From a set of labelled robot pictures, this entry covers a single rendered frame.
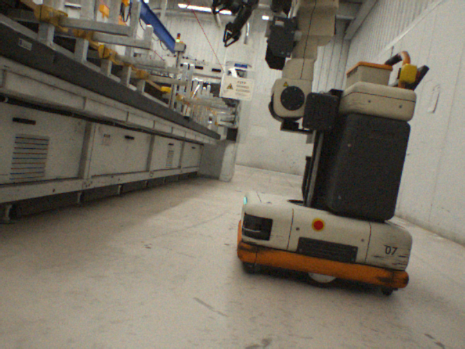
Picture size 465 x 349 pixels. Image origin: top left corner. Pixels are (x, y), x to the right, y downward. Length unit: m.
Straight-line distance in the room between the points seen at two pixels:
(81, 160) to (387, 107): 1.64
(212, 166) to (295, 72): 4.64
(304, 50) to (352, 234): 0.80
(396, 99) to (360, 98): 0.14
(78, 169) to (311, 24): 1.47
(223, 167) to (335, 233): 4.66
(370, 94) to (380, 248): 0.59
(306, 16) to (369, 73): 0.36
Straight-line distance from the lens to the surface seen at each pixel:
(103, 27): 1.51
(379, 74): 1.83
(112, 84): 1.98
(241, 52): 10.47
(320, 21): 1.85
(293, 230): 1.54
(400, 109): 1.67
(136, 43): 1.73
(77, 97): 1.79
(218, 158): 6.26
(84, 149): 2.41
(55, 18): 1.56
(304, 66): 1.76
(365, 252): 1.62
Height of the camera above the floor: 0.45
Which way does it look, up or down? 3 degrees down
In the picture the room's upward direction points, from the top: 10 degrees clockwise
